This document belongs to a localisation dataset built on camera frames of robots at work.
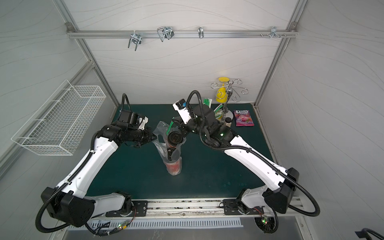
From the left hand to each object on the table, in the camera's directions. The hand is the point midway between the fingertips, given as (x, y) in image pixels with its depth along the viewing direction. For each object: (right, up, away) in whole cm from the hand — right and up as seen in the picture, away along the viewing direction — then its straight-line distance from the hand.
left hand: (154, 137), depth 75 cm
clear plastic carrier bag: (+7, -8, -3) cm, 11 cm away
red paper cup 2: (+9, -18, +5) cm, 21 cm away
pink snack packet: (+56, +10, +34) cm, 67 cm away
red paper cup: (+9, -1, +5) cm, 11 cm away
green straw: (+9, +6, -5) cm, 12 cm away
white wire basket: (-43, +7, -7) cm, 44 cm away
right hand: (+11, +10, -11) cm, 18 cm away
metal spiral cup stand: (+43, +27, +16) cm, 53 cm away
